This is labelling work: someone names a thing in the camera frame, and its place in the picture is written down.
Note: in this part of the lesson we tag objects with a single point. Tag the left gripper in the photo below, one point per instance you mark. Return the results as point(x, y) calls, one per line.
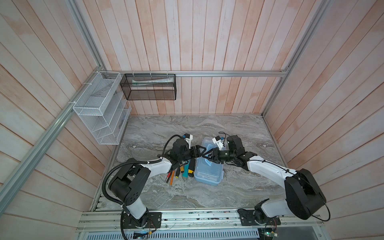
point(196, 155)

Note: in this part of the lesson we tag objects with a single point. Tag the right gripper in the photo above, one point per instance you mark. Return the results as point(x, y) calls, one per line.
point(215, 154)

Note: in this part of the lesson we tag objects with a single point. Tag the blue plastic tool box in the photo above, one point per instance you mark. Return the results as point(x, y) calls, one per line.
point(208, 172)

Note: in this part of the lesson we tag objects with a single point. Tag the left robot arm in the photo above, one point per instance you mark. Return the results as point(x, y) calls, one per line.
point(124, 183)

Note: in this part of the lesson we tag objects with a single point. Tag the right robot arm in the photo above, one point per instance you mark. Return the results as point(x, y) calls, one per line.
point(303, 196)

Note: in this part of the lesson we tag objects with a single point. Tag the black yellow utility knife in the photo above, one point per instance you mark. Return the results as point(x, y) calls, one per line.
point(191, 168)

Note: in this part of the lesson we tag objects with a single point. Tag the black yellow screwdriver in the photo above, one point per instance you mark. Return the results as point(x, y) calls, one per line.
point(178, 171)

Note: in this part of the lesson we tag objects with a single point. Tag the teal utility knife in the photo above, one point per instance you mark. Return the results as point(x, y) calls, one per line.
point(185, 169)

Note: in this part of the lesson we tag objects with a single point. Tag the black mesh basket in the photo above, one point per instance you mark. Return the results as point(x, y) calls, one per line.
point(149, 87)

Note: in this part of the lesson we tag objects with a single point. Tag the horizontal aluminium wall rail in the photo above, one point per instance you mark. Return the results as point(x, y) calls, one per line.
point(214, 73)

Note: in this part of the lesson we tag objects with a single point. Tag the white wire mesh shelf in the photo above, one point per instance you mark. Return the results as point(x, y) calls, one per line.
point(103, 109)

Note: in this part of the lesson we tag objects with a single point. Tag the aluminium mounting rail base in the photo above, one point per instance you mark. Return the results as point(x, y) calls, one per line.
point(198, 224)

